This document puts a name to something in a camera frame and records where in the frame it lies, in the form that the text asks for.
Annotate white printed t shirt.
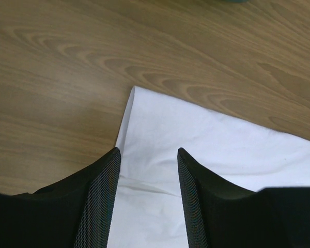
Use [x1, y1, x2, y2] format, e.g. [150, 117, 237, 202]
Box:
[108, 86, 310, 247]

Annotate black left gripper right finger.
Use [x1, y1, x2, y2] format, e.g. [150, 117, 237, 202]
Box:
[177, 148, 310, 247]

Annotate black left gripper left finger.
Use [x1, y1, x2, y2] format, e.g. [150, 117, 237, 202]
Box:
[0, 148, 121, 247]

